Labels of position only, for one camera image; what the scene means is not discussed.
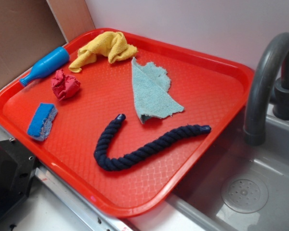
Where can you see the red crumpled cloth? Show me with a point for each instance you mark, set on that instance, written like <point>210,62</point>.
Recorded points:
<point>64,86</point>

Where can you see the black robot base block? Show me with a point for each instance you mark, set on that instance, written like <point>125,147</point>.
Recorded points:
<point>17,165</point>

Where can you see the light blue folded cloth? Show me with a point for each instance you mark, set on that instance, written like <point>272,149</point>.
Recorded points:
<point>150,85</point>

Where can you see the grey sink basin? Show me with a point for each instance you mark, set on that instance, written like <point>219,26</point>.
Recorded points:
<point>198,194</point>

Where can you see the round sink drain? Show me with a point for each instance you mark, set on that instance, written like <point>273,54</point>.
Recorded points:
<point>244,195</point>

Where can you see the blue plastic bottle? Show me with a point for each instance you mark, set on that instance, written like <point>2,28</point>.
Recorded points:
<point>46,65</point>

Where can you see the red plastic tray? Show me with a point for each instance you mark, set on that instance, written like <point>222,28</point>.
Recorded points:
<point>212,91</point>

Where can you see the grey curved faucet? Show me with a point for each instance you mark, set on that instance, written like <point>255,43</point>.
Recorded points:
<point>270,85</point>

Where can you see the blue sponge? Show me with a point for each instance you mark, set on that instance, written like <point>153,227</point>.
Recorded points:
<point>42,122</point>

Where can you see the brown cardboard panel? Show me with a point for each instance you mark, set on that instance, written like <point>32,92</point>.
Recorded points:
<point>31,28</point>

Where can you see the yellow crumpled cloth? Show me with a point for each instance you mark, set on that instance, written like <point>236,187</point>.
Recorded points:
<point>112,45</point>

